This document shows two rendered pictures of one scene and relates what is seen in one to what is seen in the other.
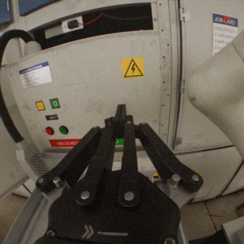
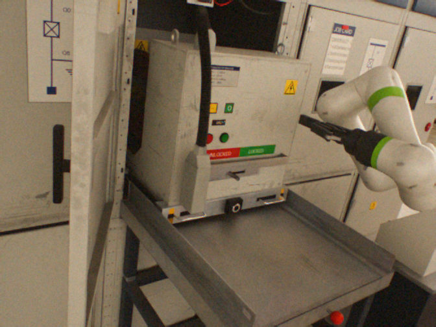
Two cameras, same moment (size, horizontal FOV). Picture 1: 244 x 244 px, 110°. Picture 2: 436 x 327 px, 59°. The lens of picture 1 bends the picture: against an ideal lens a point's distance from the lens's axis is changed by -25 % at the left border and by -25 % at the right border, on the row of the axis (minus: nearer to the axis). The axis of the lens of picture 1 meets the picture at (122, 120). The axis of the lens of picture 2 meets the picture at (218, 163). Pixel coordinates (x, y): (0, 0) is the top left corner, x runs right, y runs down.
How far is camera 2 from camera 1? 1.13 m
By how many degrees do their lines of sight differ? 40
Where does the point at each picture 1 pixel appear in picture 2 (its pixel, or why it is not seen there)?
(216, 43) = (329, 56)
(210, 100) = (338, 114)
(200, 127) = (300, 148)
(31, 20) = not seen: outside the picture
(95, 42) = (276, 63)
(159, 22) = (287, 28)
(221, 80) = (346, 103)
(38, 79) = (224, 80)
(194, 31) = (313, 43)
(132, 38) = (296, 65)
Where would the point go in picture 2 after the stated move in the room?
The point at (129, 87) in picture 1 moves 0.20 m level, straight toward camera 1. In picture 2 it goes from (284, 101) to (330, 119)
